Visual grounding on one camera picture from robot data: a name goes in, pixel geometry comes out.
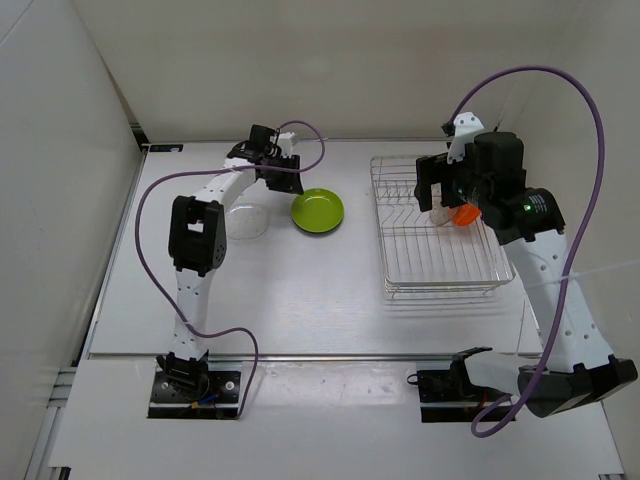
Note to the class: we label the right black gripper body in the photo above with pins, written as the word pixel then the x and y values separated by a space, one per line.
pixel 456 179

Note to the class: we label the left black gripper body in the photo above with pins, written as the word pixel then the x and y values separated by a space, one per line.
pixel 282 180

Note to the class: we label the lime green plate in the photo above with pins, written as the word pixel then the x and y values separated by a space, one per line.
pixel 317 211

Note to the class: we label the clear glass plate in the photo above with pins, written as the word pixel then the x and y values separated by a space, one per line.
pixel 246 221
pixel 440 215

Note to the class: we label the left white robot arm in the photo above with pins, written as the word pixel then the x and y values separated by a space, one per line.
pixel 198 244

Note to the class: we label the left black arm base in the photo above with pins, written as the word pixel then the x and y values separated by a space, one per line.
pixel 218 401

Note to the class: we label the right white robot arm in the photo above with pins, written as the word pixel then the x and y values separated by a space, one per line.
pixel 578 366

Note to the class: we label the orange plate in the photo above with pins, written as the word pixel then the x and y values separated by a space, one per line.
pixel 466 215

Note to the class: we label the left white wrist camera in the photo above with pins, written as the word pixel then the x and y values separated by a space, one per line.
pixel 285 141

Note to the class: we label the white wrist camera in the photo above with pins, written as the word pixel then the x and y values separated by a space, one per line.
pixel 285 141
pixel 461 130

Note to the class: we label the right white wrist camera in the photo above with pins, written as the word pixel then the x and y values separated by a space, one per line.
pixel 461 130

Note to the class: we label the metal wire dish rack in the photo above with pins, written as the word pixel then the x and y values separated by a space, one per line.
pixel 421 262

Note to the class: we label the aluminium front rail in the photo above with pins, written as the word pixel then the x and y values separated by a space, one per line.
pixel 270 358

